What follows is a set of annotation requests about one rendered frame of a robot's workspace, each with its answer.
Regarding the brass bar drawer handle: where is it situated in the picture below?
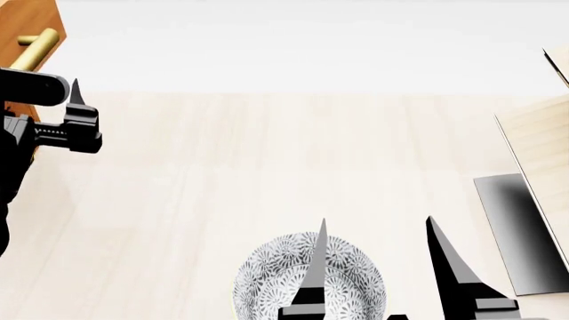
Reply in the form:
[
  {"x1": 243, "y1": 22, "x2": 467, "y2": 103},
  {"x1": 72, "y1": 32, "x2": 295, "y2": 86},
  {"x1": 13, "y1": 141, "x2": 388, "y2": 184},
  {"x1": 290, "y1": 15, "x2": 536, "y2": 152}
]
[{"x1": 7, "y1": 27, "x2": 60, "y2": 72}]

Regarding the light wooden board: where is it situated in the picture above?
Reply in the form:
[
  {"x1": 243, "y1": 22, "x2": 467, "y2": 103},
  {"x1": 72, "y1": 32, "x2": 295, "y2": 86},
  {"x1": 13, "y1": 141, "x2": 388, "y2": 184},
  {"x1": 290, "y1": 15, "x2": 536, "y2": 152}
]
[{"x1": 493, "y1": 95, "x2": 569, "y2": 269}]

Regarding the light wood board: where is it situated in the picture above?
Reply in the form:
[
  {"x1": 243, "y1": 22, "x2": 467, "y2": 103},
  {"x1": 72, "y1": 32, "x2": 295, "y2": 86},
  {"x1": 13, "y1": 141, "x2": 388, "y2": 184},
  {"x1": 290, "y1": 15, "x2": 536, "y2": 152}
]
[{"x1": 541, "y1": 45, "x2": 569, "y2": 90}]

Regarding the brown wooden drawer front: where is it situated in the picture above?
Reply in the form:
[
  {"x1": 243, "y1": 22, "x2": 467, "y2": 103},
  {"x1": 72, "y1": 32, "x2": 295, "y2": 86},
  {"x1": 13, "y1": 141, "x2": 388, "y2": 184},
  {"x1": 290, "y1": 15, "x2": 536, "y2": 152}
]
[{"x1": 0, "y1": 0, "x2": 68, "y2": 168}]

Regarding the grey metal panel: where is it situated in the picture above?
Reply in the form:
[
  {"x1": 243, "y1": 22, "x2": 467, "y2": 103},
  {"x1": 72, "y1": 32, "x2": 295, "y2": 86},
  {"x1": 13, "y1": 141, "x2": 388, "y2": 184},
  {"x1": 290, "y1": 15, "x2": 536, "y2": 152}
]
[{"x1": 472, "y1": 172, "x2": 569, "y2": 297}]

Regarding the white grey floral patterned plate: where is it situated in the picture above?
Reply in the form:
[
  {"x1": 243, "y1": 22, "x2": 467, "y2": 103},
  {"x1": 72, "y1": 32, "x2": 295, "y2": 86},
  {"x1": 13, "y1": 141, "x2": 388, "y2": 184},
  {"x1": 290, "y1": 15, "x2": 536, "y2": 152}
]
[{"x1": 232, "y1": 230, "x2": 389, "y2": 320}]

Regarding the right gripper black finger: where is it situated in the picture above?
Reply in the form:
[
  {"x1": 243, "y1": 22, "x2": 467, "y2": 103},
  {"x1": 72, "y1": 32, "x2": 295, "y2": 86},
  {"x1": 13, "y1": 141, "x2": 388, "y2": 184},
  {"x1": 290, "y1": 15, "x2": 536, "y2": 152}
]
[
  {"x1": 277, "y1": 217, "x2": 328, "y2": 320},
  {"x1": 425, "y1": 215, "x2": 522, "y2": 320}
]

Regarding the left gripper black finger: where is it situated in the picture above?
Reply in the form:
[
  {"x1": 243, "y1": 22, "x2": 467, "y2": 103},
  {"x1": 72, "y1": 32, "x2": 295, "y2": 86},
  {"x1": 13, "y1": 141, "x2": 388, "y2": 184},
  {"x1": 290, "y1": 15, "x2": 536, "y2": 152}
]
[
  {"x1": 64, "y1": 77, "x2": 104, "y2": 155},
  {"x1": 3, "y1": 112, "x2": 36, "y2": 148}
]

